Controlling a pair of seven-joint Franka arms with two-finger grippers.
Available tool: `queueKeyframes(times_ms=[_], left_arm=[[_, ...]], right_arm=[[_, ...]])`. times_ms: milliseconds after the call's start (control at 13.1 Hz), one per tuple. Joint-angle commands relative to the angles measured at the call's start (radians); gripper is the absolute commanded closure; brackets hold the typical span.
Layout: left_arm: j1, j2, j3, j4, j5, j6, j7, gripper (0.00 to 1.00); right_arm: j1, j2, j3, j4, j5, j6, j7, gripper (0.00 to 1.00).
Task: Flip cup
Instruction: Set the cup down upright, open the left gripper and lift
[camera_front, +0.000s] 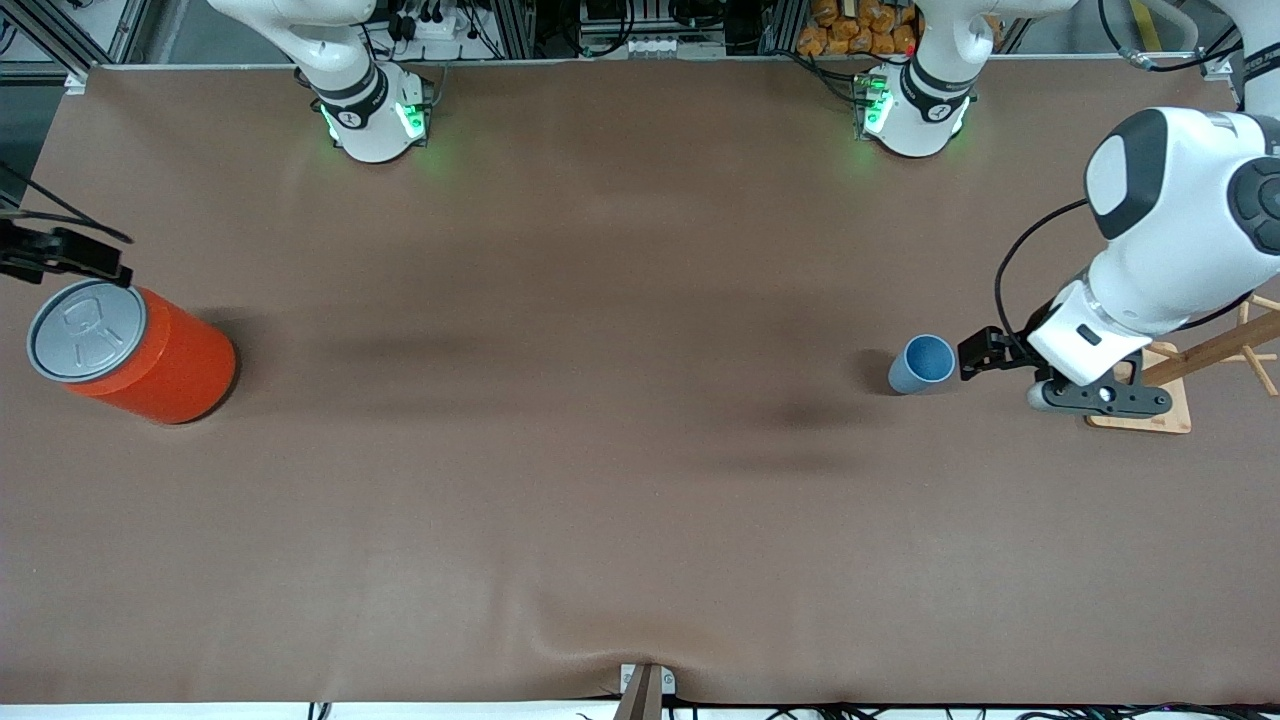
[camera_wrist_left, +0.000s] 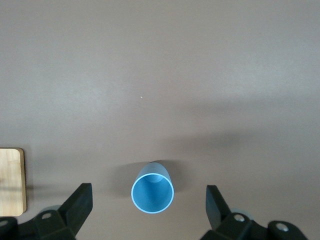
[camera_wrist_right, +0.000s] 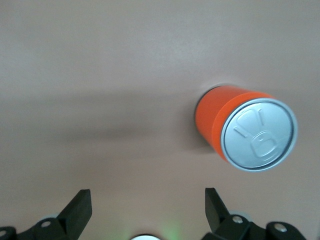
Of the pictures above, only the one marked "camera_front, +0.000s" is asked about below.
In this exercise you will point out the blue cup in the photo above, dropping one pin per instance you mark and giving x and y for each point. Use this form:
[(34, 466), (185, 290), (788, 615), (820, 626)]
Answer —
[(905, 378)]

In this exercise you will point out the pile of orange items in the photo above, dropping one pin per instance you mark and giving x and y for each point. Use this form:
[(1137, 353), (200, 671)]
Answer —
[(850, 35)]

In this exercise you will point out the metal corner bracket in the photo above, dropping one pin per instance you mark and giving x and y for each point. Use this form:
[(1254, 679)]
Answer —
[(1218, 68), (76, 82)]

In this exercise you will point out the small metal bracket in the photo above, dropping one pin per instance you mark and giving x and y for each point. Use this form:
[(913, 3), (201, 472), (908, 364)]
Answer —
[(628, 680)]

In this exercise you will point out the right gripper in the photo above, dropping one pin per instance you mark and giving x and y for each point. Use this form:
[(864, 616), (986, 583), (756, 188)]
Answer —
[(40, 255)]

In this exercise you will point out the white power strip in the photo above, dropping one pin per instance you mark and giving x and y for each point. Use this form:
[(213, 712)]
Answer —
[(440, 30)]

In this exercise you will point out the brown camera pole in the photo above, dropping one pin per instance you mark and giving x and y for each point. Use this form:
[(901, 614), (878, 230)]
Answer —
[(640, 702)]

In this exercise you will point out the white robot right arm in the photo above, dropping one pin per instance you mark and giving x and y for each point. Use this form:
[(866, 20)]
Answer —
[(360, 120)]

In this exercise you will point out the brown table mat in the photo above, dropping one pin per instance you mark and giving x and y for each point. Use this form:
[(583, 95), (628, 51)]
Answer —
[(500, 500)]

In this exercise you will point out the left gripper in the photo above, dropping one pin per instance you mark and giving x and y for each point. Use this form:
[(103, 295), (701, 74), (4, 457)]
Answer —
[(1003, 350)]

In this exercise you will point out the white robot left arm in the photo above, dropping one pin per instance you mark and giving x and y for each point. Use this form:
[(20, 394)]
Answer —
[(1180, 230)]

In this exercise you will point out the wooden cup rack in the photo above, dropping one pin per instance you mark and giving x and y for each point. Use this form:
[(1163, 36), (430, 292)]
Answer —
[(1180, 400)]

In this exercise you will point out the orange can grey lid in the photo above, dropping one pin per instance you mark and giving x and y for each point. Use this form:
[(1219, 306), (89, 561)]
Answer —
[(170, 365)]

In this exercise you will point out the grey terminal block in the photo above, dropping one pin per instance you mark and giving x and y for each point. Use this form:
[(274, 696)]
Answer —
[(660, 46)]

